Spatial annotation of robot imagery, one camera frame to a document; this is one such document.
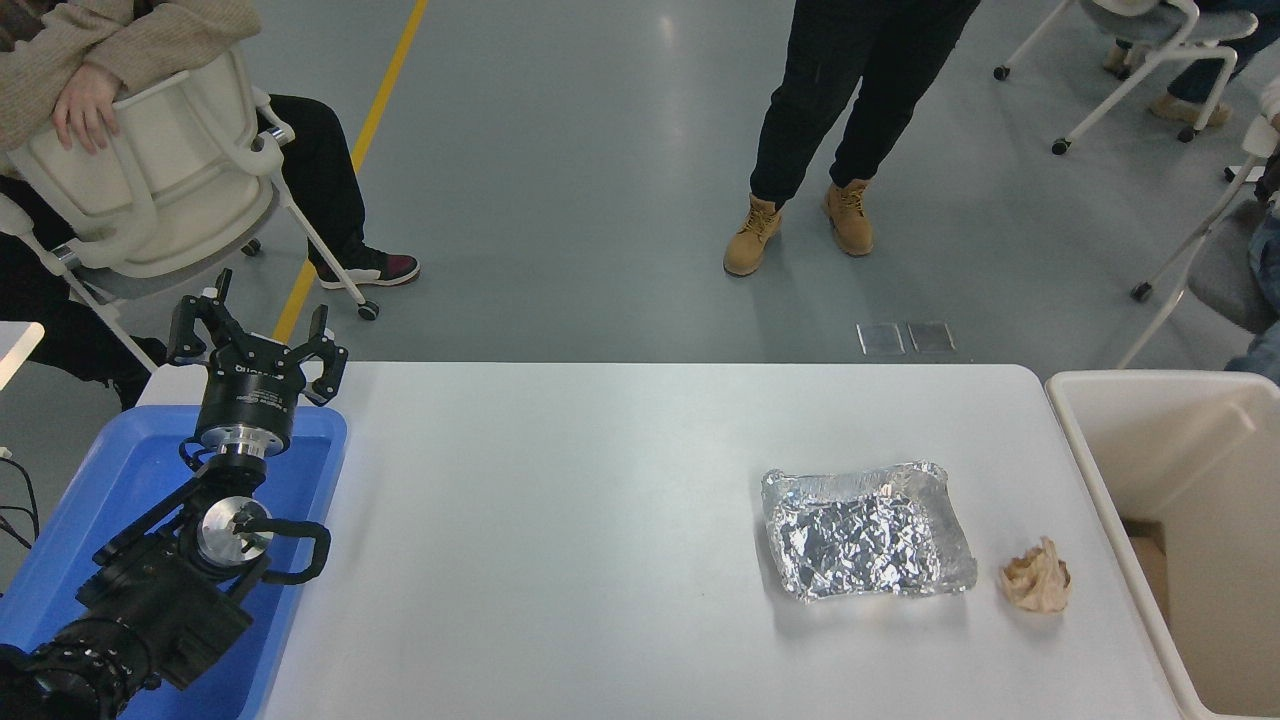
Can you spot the crumpled tan paper ball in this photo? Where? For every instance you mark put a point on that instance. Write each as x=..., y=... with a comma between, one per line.
x=1037, y=580

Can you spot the brown cardboard piece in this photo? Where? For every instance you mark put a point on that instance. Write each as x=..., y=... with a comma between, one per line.
x=1150, y=570

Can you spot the blue plastic tray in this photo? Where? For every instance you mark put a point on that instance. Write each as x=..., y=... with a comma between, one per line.
x=120, y=470

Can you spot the grey seat wheeled chair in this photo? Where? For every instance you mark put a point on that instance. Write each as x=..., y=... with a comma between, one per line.
x=1225, y=280

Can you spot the small white side table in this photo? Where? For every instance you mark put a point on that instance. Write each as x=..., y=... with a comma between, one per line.
x=15, y=345

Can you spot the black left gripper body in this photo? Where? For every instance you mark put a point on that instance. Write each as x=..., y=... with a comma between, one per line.
x=250, y=395

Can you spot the white wheeled chair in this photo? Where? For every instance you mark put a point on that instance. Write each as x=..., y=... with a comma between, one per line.
x=1150, y=55

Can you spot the clear floor plate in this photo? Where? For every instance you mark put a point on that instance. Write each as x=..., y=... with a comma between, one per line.
x=882, y=340
x=932, y=338

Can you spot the person's hand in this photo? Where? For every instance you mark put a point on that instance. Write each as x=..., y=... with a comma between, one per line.
x=88, y=105

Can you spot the person on wheeled chair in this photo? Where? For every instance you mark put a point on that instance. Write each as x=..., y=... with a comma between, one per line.
x=1195, y=108

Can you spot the crumpled foil tray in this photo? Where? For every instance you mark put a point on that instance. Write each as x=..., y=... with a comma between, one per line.
x=865, y=540

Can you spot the seated person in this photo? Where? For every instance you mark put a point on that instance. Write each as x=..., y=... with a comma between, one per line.
x=150, y=40

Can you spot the white mesh-back chair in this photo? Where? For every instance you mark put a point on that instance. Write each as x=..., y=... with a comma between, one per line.
x=170, y=190

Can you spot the standing person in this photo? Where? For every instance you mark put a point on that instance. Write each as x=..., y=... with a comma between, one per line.
x=850, y=80

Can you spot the large pale bin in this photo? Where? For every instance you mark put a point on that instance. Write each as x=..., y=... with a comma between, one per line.
x=1180, y=440

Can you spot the person beside bin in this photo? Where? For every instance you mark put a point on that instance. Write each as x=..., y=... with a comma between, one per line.
x=1268, y=355

